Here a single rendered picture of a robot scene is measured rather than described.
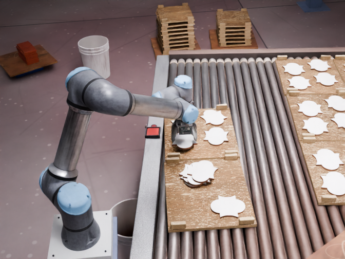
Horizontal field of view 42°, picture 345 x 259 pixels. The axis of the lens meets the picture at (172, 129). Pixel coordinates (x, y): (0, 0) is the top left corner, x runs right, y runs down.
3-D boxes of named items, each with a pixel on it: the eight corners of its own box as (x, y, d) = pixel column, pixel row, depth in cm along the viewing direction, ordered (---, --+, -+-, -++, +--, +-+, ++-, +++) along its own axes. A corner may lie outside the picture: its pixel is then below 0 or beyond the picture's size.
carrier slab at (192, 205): (168, 233, 178) (168, 229, 177) (164, 164, 211) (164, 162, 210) (256, 226, 179) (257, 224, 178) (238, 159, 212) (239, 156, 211)
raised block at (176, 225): (170, 229, 177) (170, 225, 176) (170, 226, 179) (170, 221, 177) (186, 228, 178) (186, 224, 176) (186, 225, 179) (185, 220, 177)
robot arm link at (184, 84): (169, 78, 194) (184, 71, 198) (169, 99, 200) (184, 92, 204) (180, 86, 189) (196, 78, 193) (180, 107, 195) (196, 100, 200)
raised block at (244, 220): (239, 225, 178) (239, 220, 176) (238, 221, 180) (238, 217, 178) (254, 224, 178) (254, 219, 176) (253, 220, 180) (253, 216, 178)
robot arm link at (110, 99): (107, 89, 147) (205, 104, 182) (89, 76, 154) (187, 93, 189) (95, 122, 150) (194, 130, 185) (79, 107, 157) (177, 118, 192)
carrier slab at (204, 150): (165, 162, 212) (165, 159, 212) (164, 112, 245) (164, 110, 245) (240, 159, 212) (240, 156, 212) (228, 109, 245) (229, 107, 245)
